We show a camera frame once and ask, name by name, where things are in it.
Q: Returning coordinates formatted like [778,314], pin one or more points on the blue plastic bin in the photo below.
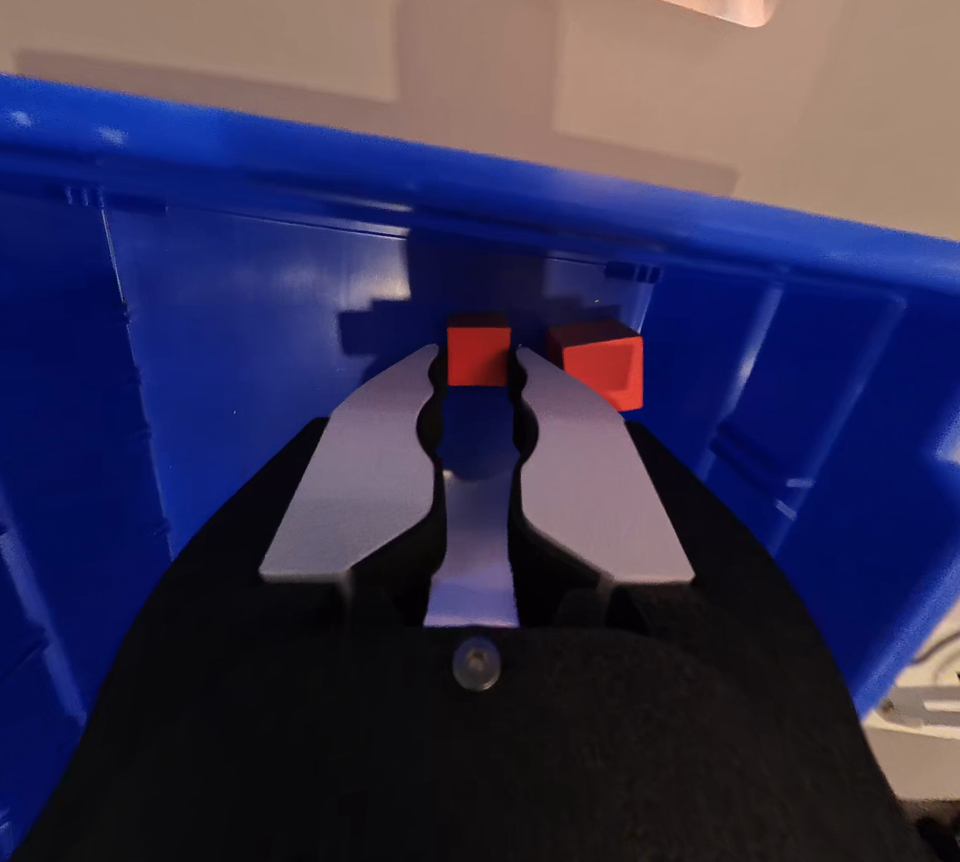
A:
[225,315]

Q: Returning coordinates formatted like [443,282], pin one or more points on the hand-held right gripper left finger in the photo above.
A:
[352,495]

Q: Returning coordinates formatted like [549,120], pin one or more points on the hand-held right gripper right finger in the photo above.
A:
[600,495]

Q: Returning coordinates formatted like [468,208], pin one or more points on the red wooden cube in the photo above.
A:
[596,367]
[478,356]

